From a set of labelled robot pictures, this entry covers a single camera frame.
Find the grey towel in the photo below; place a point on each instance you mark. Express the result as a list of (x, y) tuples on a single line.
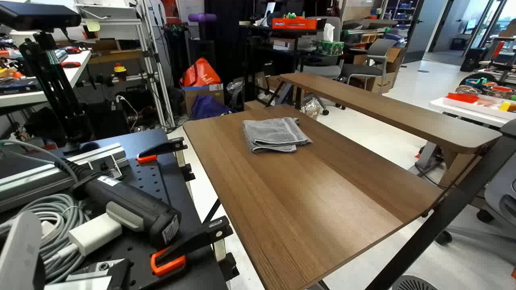
[(277, 135)]

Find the orange bag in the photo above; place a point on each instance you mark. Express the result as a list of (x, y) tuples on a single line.
[(200, 75)]

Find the black orange clamp far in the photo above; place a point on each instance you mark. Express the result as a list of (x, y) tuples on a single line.
[(167, 148)]

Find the black orange clamp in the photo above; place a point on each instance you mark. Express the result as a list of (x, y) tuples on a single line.
[(167, 148), (170, 259)]

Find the orange red bin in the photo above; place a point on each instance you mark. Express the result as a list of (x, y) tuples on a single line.
[(293, 23)]

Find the black perforated mounting board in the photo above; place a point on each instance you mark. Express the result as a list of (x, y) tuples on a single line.
[(200, 272)]

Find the black orange clamp near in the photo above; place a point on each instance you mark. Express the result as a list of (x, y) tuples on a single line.
[(170, 259)]

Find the white power adapter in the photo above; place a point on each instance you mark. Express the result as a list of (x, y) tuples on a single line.
[(93, 235)]

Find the white side table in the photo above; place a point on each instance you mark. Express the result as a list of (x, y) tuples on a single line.
[(478, 109)]

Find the grey office chair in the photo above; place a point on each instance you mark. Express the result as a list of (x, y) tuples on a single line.
[(495, 230)]

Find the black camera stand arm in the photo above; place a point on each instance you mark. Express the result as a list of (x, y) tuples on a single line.
[(40, 57)]

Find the silver aluminium rail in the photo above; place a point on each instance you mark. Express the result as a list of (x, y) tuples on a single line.
[(22, 186)]

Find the black camera on stand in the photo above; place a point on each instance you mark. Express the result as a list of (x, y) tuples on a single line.
[(37, 17)]

